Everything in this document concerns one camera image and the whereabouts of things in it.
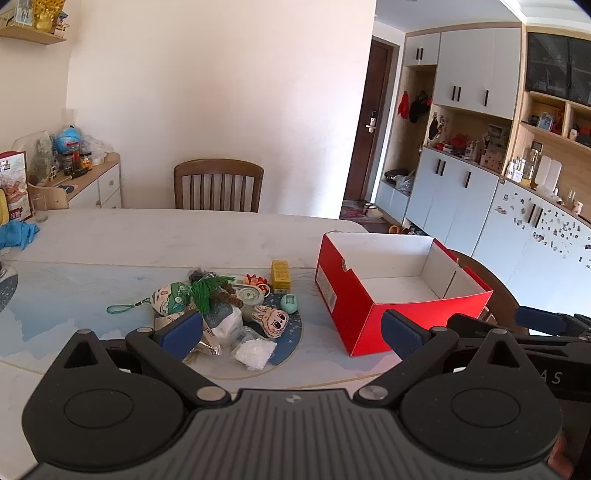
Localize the blue globe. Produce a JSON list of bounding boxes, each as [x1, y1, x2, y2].
[[54, 126, 84, 156]]

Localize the clear bag white contents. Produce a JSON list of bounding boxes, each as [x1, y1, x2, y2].
[[230, 338, 277, 371]]

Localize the grey plastic bag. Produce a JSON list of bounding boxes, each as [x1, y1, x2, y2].
[[394, 170, 417, 195]]

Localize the dark glass jars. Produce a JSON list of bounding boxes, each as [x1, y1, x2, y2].
[[62, 151, 93, 175]]

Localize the silver foil packet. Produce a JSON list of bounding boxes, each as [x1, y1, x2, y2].
[[185, 338, 223, 366]]

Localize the yellow ornament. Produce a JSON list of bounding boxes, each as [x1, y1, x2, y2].
[[31, 0, 66, 27]]

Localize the patterned rug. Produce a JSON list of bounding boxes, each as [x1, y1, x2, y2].
[[340, 199, 389, 225]]

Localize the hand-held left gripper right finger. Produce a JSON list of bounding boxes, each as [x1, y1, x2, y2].
[[353, 308, 550, 409]]

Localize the green white plush pouch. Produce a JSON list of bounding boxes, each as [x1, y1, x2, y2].
[[107, 281, 197, 329]]

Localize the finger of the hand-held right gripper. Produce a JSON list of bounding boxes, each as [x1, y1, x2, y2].
[[515, 305, 591, 339], [445, 313, 583, 357]]

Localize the rabbit plush keychain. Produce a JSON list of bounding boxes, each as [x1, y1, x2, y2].
[[250, 305, 291, 340]]

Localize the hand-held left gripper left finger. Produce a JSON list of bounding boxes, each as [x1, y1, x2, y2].
[[46, 309, 232, 409]]

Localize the pale green correction tape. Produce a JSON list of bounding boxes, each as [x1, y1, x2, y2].
[[232, 285, 264, 306]]

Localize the drinking glass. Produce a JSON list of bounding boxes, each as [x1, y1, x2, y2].
[[31, 191, 49, 224]]

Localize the yellow box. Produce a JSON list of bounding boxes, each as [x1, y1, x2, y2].
[[270, 260, 293, 294]]

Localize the white sideboard cabinet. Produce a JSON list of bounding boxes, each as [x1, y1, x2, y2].
[[28, 152, 123, 211]]

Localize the grey white tissue pack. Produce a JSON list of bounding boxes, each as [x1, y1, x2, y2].
[[203, 305, 245, 348]]

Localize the wooden wall shelf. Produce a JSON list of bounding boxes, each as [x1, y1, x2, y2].
[[0, 23, 68, 46]]

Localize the red cardboard box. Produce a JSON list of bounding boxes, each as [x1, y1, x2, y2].
[[315, 232, 494, 358]]

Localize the dark brown door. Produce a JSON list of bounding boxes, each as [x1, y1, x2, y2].
[[344, 39, 393, 204]]

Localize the clear plastic bag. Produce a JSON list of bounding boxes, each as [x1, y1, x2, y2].
[[83, 136, 114, 165]]

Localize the red fish keychain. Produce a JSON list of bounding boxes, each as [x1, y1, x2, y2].
[[244, 273, 271, 296]]

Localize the green palm tree toy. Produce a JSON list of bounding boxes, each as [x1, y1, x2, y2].
[[189, 274, 244, 317]]

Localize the red white snack box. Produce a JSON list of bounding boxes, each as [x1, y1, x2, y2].
[[0, 151, 34, 223]]

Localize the black hanging bag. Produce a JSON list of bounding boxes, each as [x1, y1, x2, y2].
[[409, 91, 431, 124]]

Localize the blue cloth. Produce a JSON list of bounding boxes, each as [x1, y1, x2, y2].
[[0, 220, 42, 250]]

